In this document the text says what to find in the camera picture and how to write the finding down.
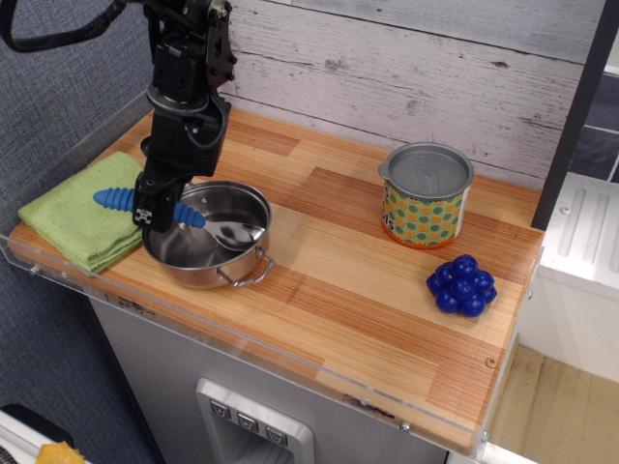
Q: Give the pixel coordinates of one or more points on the green folded cloth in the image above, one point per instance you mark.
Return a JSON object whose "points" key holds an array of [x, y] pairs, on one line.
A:
{"points": [[87, 234]]}

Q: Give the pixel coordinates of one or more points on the blue handled metal spoon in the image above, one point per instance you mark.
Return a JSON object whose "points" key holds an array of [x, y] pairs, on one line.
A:
{"points": [[233, 235]]}

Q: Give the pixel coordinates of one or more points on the dark grey right post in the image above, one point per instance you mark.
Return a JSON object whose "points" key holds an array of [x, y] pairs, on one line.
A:
{"points": [[584, 95]]}

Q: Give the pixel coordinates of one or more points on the stainless steel pot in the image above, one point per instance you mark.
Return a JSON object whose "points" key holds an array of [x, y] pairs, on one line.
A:
{"points": [[192, 258]]}

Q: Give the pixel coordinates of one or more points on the grey toy fridge cabinet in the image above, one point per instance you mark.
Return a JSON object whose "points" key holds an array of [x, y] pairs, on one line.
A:
{"points": [[164, 365]]}

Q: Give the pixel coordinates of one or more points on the patterned tin can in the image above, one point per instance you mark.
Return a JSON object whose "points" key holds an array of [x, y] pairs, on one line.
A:
{"points": [[426, 186]]}

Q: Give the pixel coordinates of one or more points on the blue plastic berry toy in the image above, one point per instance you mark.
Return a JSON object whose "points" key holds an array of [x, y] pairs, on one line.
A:
{"points": [[462, 287]]}

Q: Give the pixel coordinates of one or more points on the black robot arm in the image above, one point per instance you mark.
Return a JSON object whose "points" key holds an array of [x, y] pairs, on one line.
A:
{"points": [[192, 58]]}

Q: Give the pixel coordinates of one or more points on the white toy sink unit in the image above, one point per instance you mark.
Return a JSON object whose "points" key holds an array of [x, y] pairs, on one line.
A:
{"points": [[571, 311]]}

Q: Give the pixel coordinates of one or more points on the yellow object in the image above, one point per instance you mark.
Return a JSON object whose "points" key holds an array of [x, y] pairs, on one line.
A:
{"points": [[59, 453]]}

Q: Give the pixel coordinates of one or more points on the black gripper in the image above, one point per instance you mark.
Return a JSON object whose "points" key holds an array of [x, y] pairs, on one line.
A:
{"points": [[178, 149]]}

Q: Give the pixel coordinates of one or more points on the clear acrylic edge guard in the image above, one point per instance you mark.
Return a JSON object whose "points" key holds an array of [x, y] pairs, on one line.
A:
{"points": [[348, 315]]}

